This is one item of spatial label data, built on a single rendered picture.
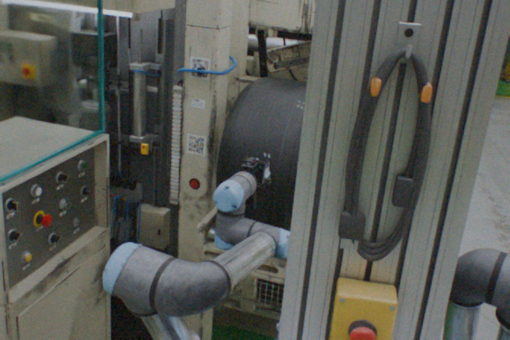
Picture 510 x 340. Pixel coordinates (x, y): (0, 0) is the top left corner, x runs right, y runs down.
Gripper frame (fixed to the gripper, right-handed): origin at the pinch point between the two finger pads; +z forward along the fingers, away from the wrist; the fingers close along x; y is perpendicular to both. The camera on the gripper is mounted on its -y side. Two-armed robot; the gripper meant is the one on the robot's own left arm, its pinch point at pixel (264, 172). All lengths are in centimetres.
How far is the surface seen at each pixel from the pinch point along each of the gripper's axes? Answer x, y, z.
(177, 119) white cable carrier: 41.8, 7.1, 22.5
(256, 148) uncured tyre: 4.3, 6.9, 2.6
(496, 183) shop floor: -121, -91, 395
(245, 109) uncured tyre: 11.4, 17.5, 9.3
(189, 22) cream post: 38, 43, 18
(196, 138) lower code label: 33.5, 1.3, 21.6
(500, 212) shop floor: -119, -97, 325
